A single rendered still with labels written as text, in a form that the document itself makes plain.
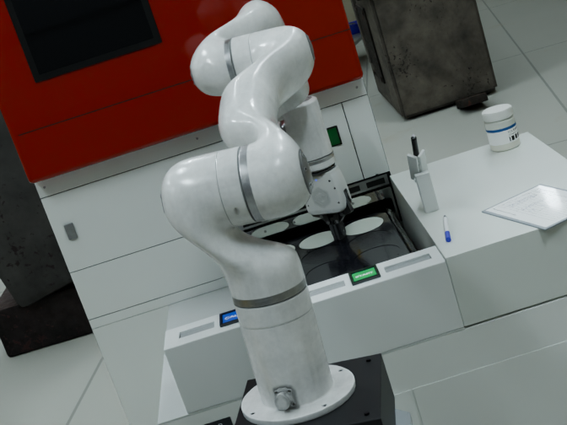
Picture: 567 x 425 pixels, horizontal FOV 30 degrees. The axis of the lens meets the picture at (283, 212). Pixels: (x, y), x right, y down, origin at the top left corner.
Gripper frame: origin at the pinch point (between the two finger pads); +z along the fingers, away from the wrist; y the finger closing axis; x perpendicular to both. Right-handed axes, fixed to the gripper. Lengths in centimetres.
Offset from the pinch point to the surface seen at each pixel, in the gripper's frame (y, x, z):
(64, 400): -202, 68, 92
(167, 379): -19, -49, 10
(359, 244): 7.6, -4.8, 2.1
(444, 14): -164, 432, 32
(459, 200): 32.1, -0.5, -4.5
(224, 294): -30.4, -10.2, 10.0
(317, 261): 0.7, -12.4, 2.1
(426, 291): 37.0, -32.8, 0.7
